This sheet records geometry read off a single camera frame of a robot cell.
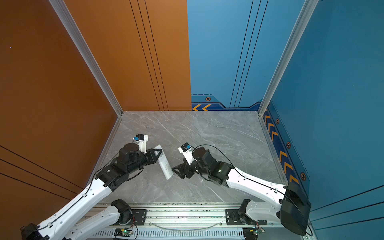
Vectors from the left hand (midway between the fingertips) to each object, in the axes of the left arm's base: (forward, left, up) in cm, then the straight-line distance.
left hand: (162, 149), depth 74 cm
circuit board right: (-32, -44, -22) cm, 59 cm away
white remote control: (-5, -1, -4) cm, 7 cm away
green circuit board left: (-32, +17, -23) cm, 43 cm away
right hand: (-7, -8, -3) cm, 11 cm away
